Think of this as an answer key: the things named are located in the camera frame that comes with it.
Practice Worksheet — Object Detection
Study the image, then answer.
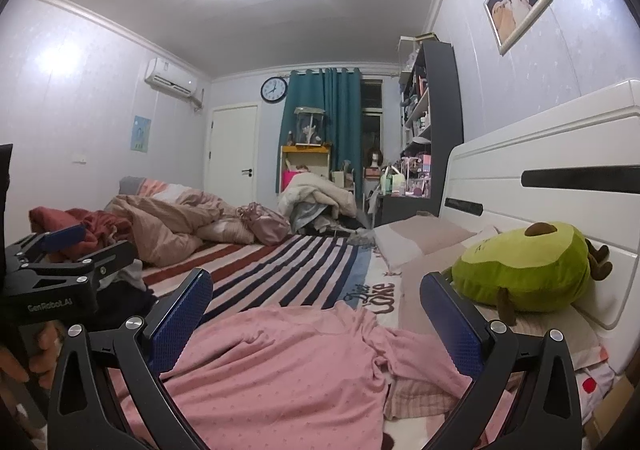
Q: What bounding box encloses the pink knit sweater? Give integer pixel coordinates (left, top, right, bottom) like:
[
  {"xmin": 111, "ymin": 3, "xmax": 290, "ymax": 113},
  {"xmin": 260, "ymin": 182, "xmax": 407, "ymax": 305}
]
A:
[{"xmin": 160, "ymin": 302, "xmax": 472, "ymax": 449}]

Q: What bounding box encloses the person's left hand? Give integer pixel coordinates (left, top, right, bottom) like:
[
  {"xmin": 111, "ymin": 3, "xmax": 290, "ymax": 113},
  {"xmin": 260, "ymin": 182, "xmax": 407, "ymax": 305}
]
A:
[{"xmin": 1, "ymin": 321, "xmax": 62, "ymax": 390}]

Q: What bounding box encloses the red garment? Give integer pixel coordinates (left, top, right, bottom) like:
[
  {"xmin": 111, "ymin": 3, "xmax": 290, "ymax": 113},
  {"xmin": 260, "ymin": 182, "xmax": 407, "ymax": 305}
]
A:
[{"xmin": 28, "ymin": 206, "xmax": 134, "ymax": 262}]

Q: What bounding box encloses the beige pink duvet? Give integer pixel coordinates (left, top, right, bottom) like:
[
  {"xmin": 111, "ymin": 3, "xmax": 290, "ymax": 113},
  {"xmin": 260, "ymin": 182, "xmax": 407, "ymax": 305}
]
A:
[{"xmin": 105, "ymin": 176, "xmax": 256, "ymax": 267}]

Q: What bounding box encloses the green avocado plush toy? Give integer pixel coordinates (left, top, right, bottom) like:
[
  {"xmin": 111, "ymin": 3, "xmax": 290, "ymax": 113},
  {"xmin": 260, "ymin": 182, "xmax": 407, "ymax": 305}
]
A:
[{"xmin": 445, "ymin": 222, "xmax": 613, "ymax": 326}]

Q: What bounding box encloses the striped bed blanket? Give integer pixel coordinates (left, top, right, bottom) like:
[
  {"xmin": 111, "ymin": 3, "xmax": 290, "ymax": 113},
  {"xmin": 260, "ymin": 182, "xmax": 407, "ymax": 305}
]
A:
[{"xmin": 143, "ymin": 234, "xmax": 401, "ymax": 328}]

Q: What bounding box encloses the pink satin pillow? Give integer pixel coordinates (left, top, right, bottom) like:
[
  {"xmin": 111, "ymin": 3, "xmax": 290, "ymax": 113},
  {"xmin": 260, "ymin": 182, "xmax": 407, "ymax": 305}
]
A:
[{"xmin": 238, "ymin": 202, "xmax": 291, "ymax": 246}]

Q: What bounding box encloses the white door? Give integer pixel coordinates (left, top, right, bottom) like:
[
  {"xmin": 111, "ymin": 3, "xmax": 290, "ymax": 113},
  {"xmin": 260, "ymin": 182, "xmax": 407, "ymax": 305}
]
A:
[{"xmin": 204, "ymin": 103, "xmax": 259, "ymax": 206}]

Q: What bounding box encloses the white air conditioner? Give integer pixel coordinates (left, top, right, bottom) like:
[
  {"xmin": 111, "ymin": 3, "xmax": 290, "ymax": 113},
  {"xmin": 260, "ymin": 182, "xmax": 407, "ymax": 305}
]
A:
[{"xmin": 144, "ymin": 57, "xmax": 204, "ymax": 108}]

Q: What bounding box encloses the cream blanket pile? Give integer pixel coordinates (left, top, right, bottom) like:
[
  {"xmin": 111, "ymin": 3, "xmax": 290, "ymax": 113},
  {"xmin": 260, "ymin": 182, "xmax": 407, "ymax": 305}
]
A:
[{"xmin": 278, "ymin": 172, "xmax": 358, "ymax": 233}]

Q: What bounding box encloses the beige pillow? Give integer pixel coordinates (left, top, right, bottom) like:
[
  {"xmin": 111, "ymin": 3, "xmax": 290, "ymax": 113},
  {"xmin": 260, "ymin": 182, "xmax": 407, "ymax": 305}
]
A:
[{"xmin": 373, "ymin": 215, "xmax": 498, "ymax": 271}]

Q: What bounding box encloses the yellow shelf unit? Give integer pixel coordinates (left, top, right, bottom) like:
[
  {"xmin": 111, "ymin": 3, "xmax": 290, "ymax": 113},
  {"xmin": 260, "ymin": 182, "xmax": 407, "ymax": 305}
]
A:
[{"xmin": 278, "ymin": 146, "xmax": 331, "ymax": 193}]

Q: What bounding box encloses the glass display case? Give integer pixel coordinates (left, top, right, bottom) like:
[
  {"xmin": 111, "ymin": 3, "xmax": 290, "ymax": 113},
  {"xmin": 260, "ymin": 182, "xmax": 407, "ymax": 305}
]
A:
[{"xmin": 294, "ymin": 106, "xmax": 326, "ymax": 147}]

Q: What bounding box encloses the white bed headboard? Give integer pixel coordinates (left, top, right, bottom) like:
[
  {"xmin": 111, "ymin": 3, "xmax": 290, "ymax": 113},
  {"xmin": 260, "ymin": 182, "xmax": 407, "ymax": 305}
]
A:
[{"xmin": 439, "ymin": 80, "xmax": 639, "ymax": 372}]

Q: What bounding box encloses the teal curtain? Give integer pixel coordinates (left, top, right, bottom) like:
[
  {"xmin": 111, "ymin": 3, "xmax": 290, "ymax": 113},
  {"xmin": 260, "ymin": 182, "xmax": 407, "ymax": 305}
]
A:
[{"xmin": 279, "ymin": 68, "xmax": 362, "ymax": 203}]

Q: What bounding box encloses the dark bookshelf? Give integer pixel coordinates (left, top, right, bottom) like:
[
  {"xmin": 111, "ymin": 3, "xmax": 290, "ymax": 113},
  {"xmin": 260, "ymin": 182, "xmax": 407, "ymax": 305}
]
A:
[{"xmin": 374, "ymin": 33, "xmax": 464, "ymax": 226}]

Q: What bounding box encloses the blue wall poster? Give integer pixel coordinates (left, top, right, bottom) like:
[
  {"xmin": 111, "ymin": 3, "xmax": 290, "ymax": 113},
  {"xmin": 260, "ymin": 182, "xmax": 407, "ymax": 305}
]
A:
[{"xmin": 130, "ymin": 115, "xmax": 152, "ymax": 153}]

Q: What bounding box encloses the round wall clock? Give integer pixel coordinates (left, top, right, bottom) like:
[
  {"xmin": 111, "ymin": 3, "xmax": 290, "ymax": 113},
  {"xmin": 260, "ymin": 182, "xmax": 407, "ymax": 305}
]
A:
[{"xmin": 260, "ymin": 76, "xmax": 288, "ymax": 104}]

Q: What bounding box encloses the framed wall photo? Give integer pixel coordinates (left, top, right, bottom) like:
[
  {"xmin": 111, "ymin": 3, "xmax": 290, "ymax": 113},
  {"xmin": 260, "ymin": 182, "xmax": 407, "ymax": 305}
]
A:
[{"xmin": 484, "ymin": 0, "xmax": 552, "ymax": 56}]

